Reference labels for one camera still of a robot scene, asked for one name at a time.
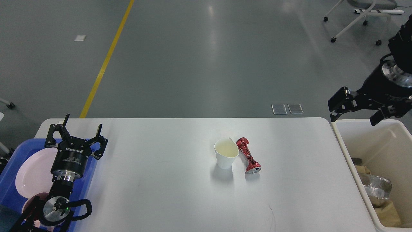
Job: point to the silver foil wrapper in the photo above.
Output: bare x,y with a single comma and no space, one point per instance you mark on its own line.
377,188

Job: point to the crushed red can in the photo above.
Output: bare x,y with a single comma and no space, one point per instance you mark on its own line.
253,166

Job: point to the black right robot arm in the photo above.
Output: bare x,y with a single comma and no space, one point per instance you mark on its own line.
400,47

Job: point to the white paper cup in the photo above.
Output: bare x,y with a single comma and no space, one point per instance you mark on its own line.
226,152

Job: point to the white rail behind chair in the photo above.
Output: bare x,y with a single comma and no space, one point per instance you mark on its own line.
387,11

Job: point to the blue plastic tray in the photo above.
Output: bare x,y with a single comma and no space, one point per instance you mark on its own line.
11,201

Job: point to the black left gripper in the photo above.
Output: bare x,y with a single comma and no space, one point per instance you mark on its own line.
70,159

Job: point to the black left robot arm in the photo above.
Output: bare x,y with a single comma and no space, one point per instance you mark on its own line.
58,210

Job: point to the left floor outlet plate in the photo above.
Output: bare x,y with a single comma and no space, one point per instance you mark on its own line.
279,109

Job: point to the floor outlet plate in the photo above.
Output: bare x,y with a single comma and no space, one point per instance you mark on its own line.
279,109
295,108

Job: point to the brown paper bag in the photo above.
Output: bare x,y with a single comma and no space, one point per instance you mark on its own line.
362,169
388,215

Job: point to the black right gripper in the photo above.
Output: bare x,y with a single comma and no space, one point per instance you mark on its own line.
388,86

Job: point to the beige plastic bin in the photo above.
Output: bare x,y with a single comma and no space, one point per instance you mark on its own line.
386,150

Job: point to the white office chair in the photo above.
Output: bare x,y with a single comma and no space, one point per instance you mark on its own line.
369,5

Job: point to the right floor outlet plate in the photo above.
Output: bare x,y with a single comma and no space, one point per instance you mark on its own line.
295,108

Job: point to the pink plate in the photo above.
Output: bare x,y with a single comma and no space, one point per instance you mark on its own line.
34,176

